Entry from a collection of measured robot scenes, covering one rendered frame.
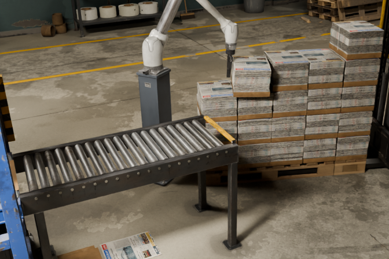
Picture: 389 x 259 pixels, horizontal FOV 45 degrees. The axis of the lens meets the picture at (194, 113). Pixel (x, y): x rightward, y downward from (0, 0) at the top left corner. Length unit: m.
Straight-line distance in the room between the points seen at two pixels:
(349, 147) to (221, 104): 1.22
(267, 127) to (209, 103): 0.55
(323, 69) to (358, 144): 0.80
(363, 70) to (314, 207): 1.17
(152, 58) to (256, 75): 0.82
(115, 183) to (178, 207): 1.13
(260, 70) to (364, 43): 0.88
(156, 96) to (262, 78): 0.86
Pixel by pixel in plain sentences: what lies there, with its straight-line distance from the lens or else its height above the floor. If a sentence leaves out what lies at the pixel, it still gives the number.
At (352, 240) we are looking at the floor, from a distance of 3.62.
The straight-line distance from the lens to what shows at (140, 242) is 3.50.
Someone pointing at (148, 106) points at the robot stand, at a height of 0.71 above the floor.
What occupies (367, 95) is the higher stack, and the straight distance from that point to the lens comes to 4.10.
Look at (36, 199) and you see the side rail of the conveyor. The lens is 2.72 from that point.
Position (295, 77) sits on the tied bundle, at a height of 0.95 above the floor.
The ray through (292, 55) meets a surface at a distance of 3.95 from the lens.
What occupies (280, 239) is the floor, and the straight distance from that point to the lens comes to 3.53.
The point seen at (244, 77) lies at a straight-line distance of 3.61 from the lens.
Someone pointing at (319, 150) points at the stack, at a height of 0.27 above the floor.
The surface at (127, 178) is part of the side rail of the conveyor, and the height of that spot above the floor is 0.76.
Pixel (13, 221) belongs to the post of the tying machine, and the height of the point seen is 0.80.
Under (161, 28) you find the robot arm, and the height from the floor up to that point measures 1.31.
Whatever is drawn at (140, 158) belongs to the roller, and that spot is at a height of 0.80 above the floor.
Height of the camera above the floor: 2.20
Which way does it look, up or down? 24 degrees down
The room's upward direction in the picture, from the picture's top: 2 degrees counter-clockwise
